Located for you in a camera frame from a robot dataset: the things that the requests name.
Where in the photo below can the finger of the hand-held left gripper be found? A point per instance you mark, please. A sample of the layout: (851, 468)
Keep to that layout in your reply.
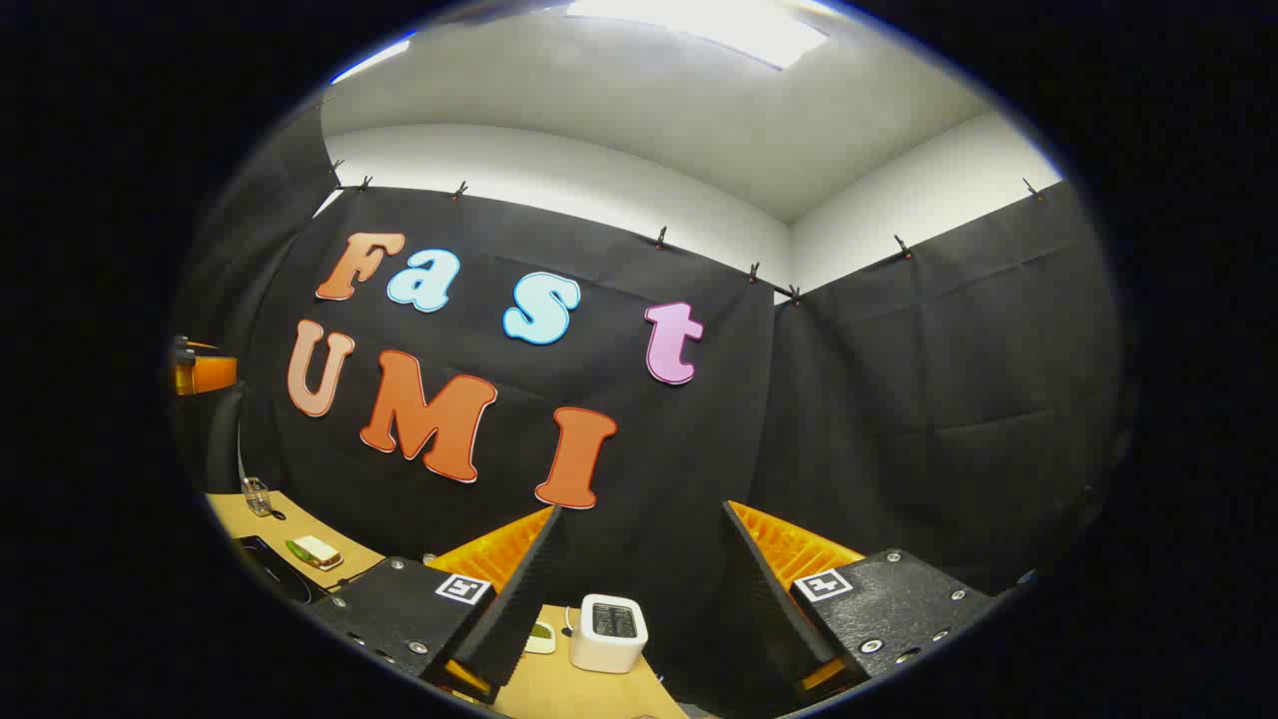
(210, 373)

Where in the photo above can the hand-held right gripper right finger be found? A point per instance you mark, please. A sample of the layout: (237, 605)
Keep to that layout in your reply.
(769, 619)

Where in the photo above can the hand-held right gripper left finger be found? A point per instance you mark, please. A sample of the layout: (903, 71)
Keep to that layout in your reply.
(519, 609)

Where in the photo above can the black induction cooktop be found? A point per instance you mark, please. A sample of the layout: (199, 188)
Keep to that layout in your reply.
(275, 574)

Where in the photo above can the white divided dish of beans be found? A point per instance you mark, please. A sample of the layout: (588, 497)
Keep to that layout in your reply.
(540, 639)

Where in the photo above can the white toaster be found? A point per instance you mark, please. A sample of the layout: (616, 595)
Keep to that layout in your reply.
(604, 649)

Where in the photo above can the sandwich with lettuce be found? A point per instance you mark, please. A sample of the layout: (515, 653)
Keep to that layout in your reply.
(318, 552)

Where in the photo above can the narrow ceiling light strip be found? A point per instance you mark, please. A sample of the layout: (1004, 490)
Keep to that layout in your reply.
(374, 58)

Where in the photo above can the row of black cloth clips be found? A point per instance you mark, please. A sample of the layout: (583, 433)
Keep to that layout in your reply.
(661, 237)

